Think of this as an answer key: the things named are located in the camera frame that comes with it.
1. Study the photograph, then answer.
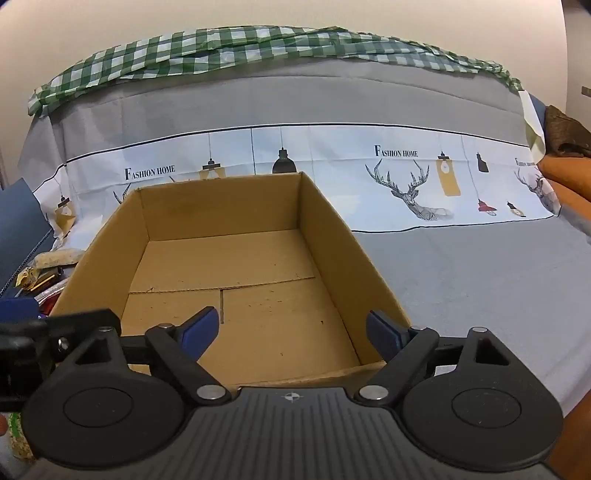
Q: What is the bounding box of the red snack packet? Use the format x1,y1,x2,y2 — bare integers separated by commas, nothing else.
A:
39,288,66,315

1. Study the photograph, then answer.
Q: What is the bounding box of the cardboard box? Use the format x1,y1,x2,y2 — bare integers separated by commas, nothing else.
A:
48,172,413,388

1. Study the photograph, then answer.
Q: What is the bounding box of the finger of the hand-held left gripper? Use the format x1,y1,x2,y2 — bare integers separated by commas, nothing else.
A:
0,298,122,365

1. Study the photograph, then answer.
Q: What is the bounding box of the pale green snack packet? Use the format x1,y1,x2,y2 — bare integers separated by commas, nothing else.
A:
7,411,36,460

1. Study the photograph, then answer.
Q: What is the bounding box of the green checked cloth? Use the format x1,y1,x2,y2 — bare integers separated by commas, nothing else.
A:
27,25,525,118

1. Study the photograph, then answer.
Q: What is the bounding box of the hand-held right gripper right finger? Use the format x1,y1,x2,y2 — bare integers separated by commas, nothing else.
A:
353,310,522,407

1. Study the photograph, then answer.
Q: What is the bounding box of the cereal bar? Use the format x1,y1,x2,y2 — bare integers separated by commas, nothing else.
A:
30,248,86,268

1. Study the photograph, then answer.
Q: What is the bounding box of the brown cloth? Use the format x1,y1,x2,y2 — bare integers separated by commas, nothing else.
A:
545,105,591,158

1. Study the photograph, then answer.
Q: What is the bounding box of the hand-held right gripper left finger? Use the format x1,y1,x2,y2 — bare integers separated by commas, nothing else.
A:
60,307,232,407

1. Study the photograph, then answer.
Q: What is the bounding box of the grey printed cloth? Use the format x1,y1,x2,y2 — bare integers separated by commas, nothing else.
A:
17,58,591,430

